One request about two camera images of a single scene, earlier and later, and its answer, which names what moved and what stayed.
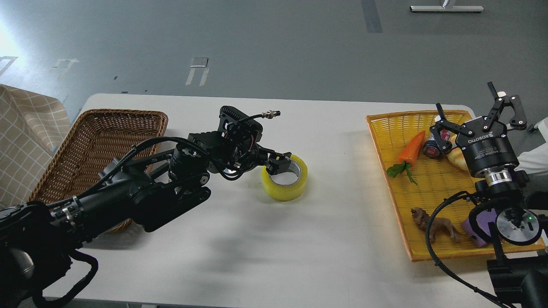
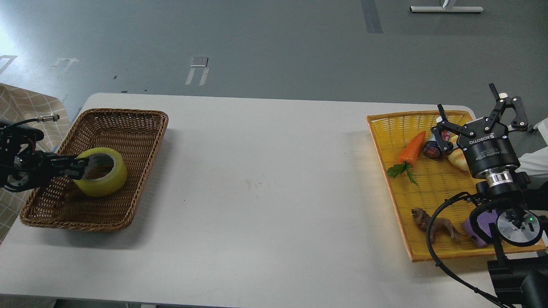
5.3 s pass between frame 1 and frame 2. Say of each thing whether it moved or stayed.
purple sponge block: stayed
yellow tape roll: moved
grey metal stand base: stayed
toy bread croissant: stayed
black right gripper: stayed
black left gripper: moved
